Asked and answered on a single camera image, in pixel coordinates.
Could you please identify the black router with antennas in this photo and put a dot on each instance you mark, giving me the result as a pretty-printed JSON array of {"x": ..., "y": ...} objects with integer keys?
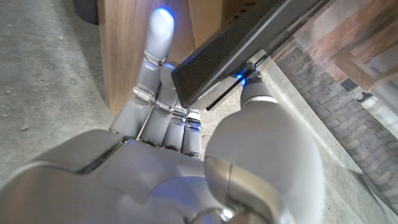
[{"x": 224, "y": 53}]

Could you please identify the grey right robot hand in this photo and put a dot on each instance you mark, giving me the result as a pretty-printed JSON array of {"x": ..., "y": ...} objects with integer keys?
[{"x": 149, "y": 174}]

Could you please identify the brown cardboard box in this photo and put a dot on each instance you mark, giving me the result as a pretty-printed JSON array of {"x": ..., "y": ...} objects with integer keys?
[{"x": 205, "y": 18}]

